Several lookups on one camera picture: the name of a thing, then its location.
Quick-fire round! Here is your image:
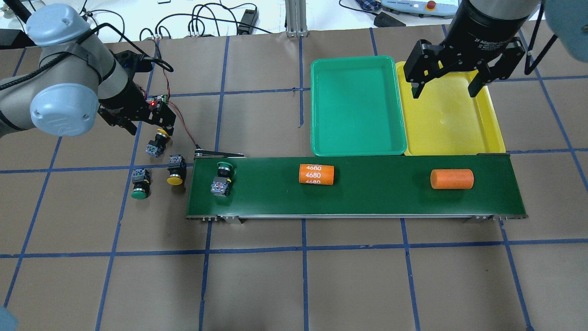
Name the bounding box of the red black power cable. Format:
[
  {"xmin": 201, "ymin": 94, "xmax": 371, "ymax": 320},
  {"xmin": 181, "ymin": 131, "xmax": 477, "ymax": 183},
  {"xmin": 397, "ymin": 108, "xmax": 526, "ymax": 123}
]
[{"xmin": 152, "ymin": 39, "xmax": 203, "ymax": 150}]

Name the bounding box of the green plastic tray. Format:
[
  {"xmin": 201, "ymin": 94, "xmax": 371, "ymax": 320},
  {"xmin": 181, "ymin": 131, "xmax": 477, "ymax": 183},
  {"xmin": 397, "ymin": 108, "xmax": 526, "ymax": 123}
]
[{"xmin": 311, "ymin": 55, "xmax": 407, "ymax": 157}]

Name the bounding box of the yellow plastic tray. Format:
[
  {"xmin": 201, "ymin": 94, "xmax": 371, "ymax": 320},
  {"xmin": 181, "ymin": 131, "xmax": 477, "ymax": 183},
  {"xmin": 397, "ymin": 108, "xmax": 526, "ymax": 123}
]
[{"xmin": 396, "ymin": 62, "xmax": 506, "ymax": 156}]

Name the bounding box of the black power adapter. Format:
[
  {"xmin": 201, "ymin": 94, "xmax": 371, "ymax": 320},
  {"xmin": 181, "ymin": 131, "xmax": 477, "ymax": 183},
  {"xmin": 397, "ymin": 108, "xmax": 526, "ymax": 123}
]
[{"xmin": 237, "ymin": 9, "xmax": 259, "ymax": 35}]

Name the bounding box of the green conveyor belt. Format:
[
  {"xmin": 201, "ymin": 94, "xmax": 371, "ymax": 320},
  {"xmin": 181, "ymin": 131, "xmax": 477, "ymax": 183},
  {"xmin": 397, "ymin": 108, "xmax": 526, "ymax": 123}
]
[{"xmin": 186, "ymin": 154, "xmax": 528, "ymax": 222}]

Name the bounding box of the small green controller board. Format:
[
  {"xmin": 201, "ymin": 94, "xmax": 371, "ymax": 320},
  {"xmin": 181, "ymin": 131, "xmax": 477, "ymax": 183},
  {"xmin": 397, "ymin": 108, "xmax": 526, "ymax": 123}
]
[{"xmin": 146, "ymin": 94, "xmax": 169, "ymax": 111}]

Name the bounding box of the orange cylinder marked 4680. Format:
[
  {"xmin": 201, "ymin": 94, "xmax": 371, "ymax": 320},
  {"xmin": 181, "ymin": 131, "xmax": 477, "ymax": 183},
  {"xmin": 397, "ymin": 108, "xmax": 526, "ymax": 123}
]
[{"xmin": 299, "ymin": 164, "xmax": 335, "ymax": 186}]

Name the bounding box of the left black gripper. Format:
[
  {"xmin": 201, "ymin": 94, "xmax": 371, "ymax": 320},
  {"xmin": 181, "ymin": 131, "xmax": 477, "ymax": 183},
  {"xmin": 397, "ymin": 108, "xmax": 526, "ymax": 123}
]
[{"xmin": 97, "ymin": 85, "xmax": 176, "ymax": 136}]

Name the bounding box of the aluminium frame post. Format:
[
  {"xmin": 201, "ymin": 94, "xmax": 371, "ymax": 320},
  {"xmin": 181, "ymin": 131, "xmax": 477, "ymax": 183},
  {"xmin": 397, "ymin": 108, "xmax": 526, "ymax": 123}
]
[{"xmin": 285, "ymin": 0, "xmax": 309, "ymax": 38}]

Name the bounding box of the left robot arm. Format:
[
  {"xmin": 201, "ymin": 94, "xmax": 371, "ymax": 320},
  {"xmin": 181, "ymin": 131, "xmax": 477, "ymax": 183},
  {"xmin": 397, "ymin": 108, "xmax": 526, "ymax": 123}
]
[{"xmin": 0, "ymin": 3, "xmax": 176, "ymax": 137}]

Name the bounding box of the yellow push button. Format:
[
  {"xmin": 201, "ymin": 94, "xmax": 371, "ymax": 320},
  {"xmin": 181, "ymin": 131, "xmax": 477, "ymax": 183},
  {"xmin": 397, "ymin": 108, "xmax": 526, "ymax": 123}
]
[
  {"xmin": 166, "ymin": 154, "xmax": 187, "ymax": 186},
  {"xmin": 145, "ymin": 129, "xmax": 170, "ymax": 158}
]

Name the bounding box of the teach pendant with red button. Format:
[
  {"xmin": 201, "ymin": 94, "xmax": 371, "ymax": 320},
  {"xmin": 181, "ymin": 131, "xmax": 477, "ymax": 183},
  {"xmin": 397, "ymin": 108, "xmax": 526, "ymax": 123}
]
[{"xmin": 380, "ymin": 0, "xmax": 461, "ymax": 19}]

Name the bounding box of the green push button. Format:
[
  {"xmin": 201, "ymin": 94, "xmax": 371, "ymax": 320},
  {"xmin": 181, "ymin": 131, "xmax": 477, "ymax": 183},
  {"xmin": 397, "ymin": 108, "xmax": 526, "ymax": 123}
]
[
  {"xmin": 131, "ymin": 168, "xmax": 152, "ymax": 200},
  {"xmin": 210, "ymin": 161, "xmax": 234, "ymax": 197}
]

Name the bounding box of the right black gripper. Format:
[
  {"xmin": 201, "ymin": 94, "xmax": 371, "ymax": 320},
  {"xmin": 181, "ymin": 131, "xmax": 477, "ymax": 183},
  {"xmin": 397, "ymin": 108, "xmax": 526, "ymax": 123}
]
[{"xmin": 404, "ymin": 36, "xmax": 526, "ymax": 99}]

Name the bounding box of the plain orange cylinder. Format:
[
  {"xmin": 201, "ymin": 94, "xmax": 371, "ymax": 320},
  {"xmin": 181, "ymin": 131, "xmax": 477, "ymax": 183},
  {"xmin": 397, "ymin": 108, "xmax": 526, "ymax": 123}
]
[{"xmin": 429, "ymin": 168, "xmax": 475, "ymax": 190}]

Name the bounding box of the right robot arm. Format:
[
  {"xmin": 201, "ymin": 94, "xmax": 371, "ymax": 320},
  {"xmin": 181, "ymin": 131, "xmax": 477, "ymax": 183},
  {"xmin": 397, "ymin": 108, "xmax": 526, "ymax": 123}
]
[{"xmin": 403, "ymin": 0, "xmax": 587, "ymax": 98}]

